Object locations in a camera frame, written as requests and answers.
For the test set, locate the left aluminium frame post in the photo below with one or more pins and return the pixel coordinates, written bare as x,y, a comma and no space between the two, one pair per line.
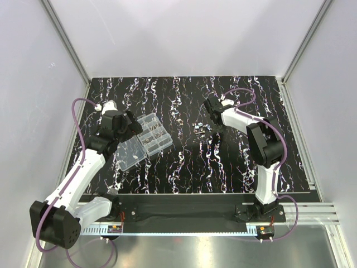
60,30

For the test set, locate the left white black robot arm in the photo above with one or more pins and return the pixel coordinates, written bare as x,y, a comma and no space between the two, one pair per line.
58,220

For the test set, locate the clear plastic compartment box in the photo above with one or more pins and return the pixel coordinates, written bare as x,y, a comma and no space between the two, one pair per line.
153,139

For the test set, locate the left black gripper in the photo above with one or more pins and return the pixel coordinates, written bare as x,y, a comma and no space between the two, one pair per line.
129,123

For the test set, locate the pile of screws and nuts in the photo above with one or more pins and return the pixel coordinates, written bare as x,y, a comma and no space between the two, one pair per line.
200,128

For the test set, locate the aluminium frame post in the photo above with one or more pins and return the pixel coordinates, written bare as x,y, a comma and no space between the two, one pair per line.
323,10
60,30

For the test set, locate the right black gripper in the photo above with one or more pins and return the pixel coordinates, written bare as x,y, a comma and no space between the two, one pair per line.
211,106

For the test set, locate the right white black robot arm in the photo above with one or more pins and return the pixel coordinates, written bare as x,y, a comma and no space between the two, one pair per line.
267,147

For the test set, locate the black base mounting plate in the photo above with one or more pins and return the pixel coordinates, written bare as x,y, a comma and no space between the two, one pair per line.
238,207

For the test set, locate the right aluminium frame post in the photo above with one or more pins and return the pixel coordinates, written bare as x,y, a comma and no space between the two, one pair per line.
323,10

